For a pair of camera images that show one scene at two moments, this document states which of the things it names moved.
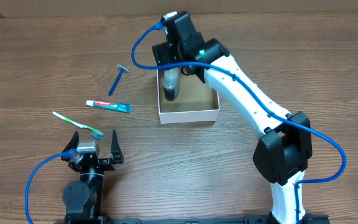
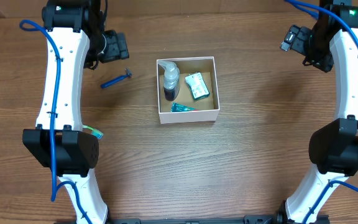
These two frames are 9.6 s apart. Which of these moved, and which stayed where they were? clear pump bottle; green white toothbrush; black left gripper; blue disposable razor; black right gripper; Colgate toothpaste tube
Moved: blue disposable razor; black right gripper; black left gripper; Colgate toothpaste tube
Stayed: clear pump bottle; green white toothbrush
